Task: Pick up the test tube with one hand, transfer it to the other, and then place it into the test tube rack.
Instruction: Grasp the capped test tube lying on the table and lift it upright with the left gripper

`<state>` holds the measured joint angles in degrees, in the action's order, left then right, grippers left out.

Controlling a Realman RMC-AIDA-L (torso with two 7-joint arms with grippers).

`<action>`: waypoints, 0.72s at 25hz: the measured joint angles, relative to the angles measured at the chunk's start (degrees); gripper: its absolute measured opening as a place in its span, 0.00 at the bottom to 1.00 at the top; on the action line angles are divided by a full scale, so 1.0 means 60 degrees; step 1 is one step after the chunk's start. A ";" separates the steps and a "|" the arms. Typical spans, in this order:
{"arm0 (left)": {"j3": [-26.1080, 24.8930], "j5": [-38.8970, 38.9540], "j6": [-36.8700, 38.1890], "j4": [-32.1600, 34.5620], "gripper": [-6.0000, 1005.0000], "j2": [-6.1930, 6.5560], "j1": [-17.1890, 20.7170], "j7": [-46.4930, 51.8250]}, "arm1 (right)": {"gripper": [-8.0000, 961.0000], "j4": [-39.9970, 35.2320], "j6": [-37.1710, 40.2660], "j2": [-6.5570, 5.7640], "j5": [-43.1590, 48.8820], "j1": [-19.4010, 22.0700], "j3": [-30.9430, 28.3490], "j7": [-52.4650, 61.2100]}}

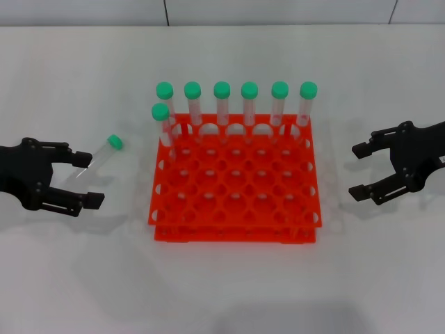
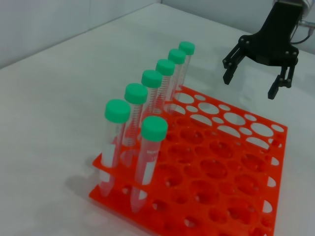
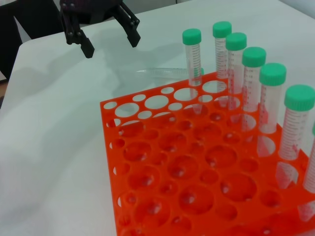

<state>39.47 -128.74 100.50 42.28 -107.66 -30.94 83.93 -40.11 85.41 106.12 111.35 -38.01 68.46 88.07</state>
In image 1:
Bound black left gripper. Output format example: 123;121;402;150
0;137;106;218

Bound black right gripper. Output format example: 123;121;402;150
348;120;445;207

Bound clear tube green cap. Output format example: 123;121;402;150
270;81;290;144
213;81;232;143
241;81;260;144
155;81;184;140
295;81;319;144
151;102;178;164
65;134;124;185
184;81;204;140

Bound orange test tube rack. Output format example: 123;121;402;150
147;113;323;244

